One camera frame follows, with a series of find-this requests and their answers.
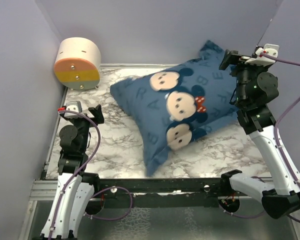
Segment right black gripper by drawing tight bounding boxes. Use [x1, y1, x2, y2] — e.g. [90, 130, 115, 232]
[218, 48, 266, 105]

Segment blue cartoon print pillowcase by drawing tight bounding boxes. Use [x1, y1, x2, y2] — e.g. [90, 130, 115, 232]
[110, 40, 238, 177]

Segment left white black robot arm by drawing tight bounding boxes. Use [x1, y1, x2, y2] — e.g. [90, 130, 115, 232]
[38, 101, 105, 240]

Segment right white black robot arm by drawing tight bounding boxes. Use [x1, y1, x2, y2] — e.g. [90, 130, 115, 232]
[219, 44, 300, 219]

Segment cream orange cylindrical container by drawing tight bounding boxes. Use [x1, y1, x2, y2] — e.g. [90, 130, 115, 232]
[53, 37, 102, 91]

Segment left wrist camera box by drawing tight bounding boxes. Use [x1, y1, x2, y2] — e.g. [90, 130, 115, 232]
[64, 101, 82, 119]

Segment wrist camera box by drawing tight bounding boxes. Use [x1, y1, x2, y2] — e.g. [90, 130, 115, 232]
[244, 43, 280, 67]
[64, 101, 82, 119]

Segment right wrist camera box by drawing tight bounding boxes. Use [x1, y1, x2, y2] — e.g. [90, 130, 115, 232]
[244, 43, 280, 67]

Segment aluminium frame rail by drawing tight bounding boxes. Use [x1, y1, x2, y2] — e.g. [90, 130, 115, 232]
[29, 180, 58, 201]

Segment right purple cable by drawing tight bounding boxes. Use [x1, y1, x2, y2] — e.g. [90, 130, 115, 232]
[222, 50, 300, 225]

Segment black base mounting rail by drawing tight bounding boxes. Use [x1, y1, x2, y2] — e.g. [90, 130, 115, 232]
[83, 173, 242, 209]

